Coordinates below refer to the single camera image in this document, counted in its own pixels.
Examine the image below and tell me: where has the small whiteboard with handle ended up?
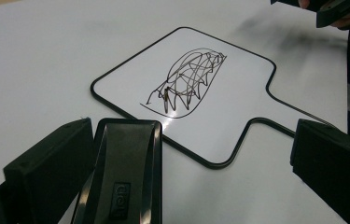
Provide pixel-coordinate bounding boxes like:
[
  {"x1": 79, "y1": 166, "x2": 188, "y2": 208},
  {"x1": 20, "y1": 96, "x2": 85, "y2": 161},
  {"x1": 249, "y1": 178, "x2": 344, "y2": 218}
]
[{"x1": 90, "y1": 26, "x2": 340, "y2": 171}]

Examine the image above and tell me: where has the black whiteboard eraser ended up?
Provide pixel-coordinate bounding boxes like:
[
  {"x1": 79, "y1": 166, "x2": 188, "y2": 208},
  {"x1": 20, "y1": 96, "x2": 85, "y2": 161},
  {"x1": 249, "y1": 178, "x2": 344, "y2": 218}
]
[{"x1": 70, "y1": 117, "x2": 163, "y2": 224}]

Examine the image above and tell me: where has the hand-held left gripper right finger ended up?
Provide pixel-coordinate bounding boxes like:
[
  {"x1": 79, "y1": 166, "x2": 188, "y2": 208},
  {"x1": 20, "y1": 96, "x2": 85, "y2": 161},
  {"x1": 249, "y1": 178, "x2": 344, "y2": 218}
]
[{"x1": 289, "y1": 118, "x2": 350, "y2": 224}]

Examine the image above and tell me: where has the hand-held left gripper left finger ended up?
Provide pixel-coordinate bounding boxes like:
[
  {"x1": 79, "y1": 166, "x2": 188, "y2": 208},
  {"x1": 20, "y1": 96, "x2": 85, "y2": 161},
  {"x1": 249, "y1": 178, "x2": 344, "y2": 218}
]
[{"x1": 3, "y1": 117, "x2": 96, "y2": 224}]

